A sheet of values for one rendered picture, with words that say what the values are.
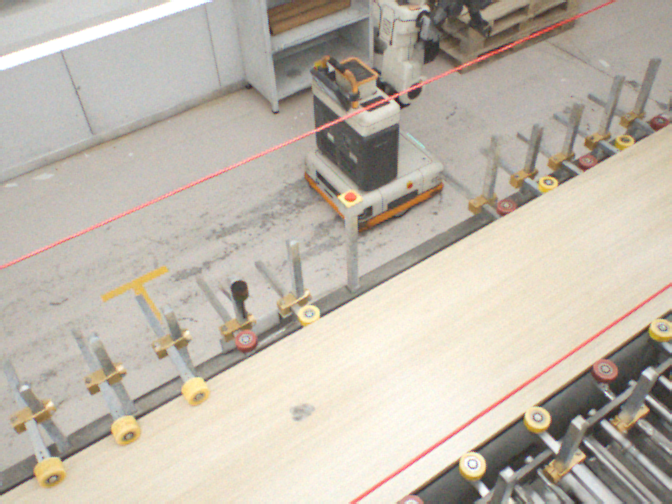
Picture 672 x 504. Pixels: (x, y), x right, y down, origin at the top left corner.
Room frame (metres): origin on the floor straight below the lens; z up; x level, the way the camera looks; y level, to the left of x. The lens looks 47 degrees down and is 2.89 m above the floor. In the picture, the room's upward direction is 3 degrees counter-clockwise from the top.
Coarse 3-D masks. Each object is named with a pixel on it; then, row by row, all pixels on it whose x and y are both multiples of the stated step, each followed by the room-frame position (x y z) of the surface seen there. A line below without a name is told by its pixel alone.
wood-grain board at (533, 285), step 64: (576, 192) 2.13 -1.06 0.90; (640, 192) 2.11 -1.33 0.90; (448, 256) 1.80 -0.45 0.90; (512, 256) 1.78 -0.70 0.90; (576, 256) 1.76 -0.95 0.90; (640, 256) 1.74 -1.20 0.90; (320, 320) 1.52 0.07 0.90; (384, 320) 1.50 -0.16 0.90; (448, 320) 1.48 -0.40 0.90; (512, 320) 1.47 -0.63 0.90; (576, 320) 1.45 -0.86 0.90; (640, 320) 1.43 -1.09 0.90; (256, 384) 1.26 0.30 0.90; (320, 384) 1.24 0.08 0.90; (384, 384) 1.23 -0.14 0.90; (448, 384) 1.21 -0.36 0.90; (512, 384) 1.20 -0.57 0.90; (128, 448) 1.05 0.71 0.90; (192, 448) 1.03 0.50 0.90; (256, 448) 1.02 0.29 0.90; (320, 448) 1.01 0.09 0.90; (384, 448) 0.99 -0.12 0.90; (448, 448) 0.98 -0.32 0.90
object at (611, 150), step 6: (558, 114) 2.79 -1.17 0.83; (558, 120) 2.77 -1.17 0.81; (564, 120) 2.74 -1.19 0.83; (582, 132) 2.64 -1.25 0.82; (588, 132) 2.63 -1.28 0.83; (600, 144) 2.54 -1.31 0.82; (606, 144) 2.53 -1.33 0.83; (606, 150) 2.51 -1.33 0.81; (612, 150) 2.49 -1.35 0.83; (618, 150) 2.48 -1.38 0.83
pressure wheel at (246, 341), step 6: (246, 330) 1.49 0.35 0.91; (240, 336) 1.46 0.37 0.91; (246, 336) 1.46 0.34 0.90; (252, 336) 1.46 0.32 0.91; (240, 342) 1.44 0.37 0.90; (246, 342) 1.44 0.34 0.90; (252, 342) 1.43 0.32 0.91; (240, 348) 1.41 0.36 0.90; (246, 348) 1.41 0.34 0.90; (252, 348) 1.42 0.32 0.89
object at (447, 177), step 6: (444, 174) 2.39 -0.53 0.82; (450, 174) 2.39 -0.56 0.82; (444, 180) 2.38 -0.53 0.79; (450, 180) 2.35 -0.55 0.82; (456, 180) 2.35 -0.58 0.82; (456, 186) 2.31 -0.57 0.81; (462, 186) 2.30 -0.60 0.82; (462, 192) 2.28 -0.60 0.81; (468, 192) 2.26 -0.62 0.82; (468, 198) 2.24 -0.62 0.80; (486, 204) 2.17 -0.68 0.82; (486, 210) 2.14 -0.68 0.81; (492, 210) 2.13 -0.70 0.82; (492, 216) 2.11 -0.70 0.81; (498, 216) 2.09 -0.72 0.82
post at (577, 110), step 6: (576, 108) 2.47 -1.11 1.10; (582, 108) 2.47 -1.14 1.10; (576, 114) 2.46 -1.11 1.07; (570, 120) 2.48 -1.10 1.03; (576, 120) 2.46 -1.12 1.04; (570, 126) 2.47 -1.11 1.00; (576, 126) 2.46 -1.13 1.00; (570, 132) 2.46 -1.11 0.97; (576, 132) 2.47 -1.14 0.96; (570, 138) 2.46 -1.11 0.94; (564, 144) 2.48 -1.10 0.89; (570, 144) 2.46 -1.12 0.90; (564, 150) 2.47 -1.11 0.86; (570, 150) 2.46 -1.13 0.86
